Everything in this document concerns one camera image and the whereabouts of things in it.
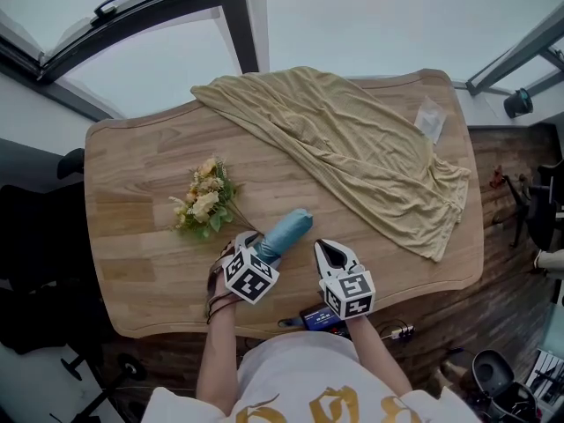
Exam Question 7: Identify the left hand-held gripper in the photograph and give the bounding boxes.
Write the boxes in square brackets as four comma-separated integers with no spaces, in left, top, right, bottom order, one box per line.
[222,231,284,303]

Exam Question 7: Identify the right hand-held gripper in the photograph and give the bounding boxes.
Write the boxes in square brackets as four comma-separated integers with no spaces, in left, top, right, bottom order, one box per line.
[313,238,376,321]

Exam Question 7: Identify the blue umbrella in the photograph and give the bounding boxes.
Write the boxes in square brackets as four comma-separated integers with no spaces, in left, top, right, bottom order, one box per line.
[219,208,314,272]

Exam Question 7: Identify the person's right forearm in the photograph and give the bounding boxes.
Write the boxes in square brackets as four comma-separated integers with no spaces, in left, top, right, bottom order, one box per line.
[347,315,413,398]

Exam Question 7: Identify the person's left forearm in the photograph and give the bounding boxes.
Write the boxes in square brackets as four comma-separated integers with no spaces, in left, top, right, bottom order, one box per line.
[195,295,241,416]

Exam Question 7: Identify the small blue-screen device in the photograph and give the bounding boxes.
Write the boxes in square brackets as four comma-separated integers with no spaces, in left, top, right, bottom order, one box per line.
[299,304,349,337]

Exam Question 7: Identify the yellow artificial flower bouquet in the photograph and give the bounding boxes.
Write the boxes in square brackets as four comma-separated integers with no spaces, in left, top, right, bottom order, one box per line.
[168,156,265,241]

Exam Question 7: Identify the white power strip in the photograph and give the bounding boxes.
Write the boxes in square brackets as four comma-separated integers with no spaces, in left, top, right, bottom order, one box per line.
[381,322,416,341]

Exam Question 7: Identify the yellow-green cloth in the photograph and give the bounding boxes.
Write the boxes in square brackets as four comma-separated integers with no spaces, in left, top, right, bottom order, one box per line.
[189,65,472,263]

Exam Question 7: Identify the wooden table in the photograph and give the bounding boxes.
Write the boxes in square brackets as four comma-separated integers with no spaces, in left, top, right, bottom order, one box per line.
[83,68,486,339]

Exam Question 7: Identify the person's white printed shirt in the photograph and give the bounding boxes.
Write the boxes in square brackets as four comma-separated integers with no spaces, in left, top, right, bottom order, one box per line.
[140,330,486,423]

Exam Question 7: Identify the clear plastic bag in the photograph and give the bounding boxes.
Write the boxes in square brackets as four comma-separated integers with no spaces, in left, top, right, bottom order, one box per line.
[413,95,449,145]

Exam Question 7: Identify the black wheeled stand base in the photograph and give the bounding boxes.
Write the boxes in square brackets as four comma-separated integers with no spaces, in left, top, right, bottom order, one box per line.
[48,352,149,423]

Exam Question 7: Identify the black round bin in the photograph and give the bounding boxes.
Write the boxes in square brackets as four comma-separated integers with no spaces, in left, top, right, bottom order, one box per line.
[471,349,538,423]

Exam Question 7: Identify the black office chair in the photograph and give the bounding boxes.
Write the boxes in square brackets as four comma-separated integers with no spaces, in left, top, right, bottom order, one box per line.
[501,159,564,250]
[0,279,107,356]
[0,147,92,290]

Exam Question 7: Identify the dark teal-lidded bottle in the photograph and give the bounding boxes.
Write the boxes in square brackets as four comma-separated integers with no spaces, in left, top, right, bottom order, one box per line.
[503,87,534,119]

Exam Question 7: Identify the dark window frame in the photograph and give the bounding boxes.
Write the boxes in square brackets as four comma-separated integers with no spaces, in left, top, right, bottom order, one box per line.
[0,0,272,122]

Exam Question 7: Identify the grey window frame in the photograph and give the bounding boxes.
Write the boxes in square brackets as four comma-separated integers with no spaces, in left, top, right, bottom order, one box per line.
[464,2,564,99]

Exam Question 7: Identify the black window handle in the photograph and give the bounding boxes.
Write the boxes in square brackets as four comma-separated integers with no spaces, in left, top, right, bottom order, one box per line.
[90,0,124,26]

